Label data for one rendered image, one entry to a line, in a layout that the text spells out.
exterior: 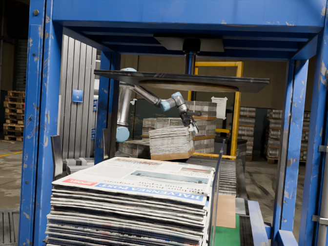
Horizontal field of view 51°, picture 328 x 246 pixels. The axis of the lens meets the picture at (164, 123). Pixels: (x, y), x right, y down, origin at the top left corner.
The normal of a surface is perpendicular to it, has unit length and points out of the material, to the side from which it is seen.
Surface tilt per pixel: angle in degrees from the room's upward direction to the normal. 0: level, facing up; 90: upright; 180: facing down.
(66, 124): 90
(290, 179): 90
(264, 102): 90
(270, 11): 90
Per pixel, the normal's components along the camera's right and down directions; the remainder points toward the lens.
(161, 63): -0.20, 0.04
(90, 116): 0.42, 0.07
